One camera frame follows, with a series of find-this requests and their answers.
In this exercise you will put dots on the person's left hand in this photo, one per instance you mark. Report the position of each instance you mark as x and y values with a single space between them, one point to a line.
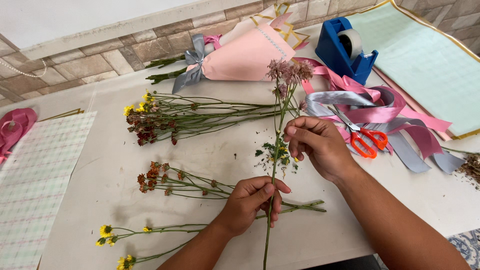
245 204

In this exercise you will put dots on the person's right hand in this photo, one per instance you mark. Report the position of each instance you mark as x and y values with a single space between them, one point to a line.
324 150

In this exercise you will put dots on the pink flower stem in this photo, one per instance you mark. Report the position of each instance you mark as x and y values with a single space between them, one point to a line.
276 150

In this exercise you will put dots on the green leaf scraps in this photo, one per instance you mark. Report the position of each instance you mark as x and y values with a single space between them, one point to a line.
282 152

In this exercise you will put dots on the pink satin ribbon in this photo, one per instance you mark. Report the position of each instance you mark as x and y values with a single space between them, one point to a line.
378 110

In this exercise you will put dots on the bunch of orange flower stems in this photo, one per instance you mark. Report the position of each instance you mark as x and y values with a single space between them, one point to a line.
176 183

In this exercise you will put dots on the grey satin ribbon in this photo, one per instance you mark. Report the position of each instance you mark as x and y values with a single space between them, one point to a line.
408 150

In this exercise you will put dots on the long yellow flower stem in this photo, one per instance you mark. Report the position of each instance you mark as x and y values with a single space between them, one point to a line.
157 229

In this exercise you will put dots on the blue tape dispenser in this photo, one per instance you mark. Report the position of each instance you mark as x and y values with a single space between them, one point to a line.
332 48

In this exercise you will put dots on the short yellow flower stem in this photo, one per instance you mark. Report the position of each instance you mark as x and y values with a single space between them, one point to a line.
150 257

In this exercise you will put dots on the heap of mixed flower stems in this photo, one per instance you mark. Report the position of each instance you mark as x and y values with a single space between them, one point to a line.
180 114

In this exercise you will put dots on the clear tape roll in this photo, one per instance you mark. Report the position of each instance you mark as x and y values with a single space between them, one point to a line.
354 41

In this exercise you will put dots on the pink paper wrapped bouquet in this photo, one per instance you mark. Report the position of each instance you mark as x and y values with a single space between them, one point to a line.
243 58

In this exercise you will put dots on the green gold-edged wrapping paper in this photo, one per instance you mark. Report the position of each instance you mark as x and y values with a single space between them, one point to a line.
427 63

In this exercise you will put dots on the cream bouquet with gold ribbon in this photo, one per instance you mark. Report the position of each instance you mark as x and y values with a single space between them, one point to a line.
258 20

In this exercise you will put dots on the dried flower scraps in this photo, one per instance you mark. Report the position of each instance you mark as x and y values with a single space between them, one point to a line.
470 167

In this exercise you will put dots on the grey ribbon bow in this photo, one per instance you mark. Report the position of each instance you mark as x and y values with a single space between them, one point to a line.
193 65

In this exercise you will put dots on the blue patterned cloth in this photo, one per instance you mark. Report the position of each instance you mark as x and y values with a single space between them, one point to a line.
467 245

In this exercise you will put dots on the gold-edged paper sheet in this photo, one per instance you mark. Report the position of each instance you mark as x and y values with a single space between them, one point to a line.
63 113

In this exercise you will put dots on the plaid wrapping paper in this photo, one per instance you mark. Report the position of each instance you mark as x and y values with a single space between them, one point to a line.
37 187

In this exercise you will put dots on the pink ribbon roll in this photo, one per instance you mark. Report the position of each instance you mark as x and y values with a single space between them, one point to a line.
15 125

